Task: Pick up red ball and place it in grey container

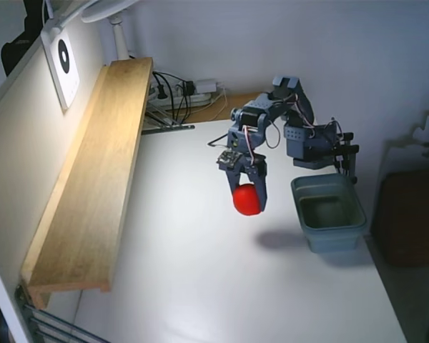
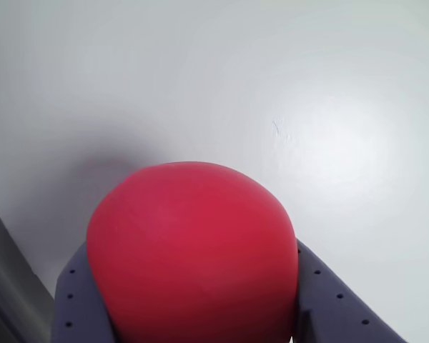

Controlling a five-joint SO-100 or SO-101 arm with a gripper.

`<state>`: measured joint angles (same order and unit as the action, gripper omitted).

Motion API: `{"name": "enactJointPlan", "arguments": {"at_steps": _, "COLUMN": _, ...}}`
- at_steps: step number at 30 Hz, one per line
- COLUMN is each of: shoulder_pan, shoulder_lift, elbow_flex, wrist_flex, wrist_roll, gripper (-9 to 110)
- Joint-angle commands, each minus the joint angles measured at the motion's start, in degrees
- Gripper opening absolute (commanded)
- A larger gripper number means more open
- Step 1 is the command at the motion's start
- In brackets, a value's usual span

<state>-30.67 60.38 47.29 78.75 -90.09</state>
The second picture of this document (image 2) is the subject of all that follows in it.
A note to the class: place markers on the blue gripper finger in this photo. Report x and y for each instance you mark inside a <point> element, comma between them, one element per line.
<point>75,303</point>
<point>336,314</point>

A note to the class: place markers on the red ball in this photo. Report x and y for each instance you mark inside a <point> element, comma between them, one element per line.
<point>193,250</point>

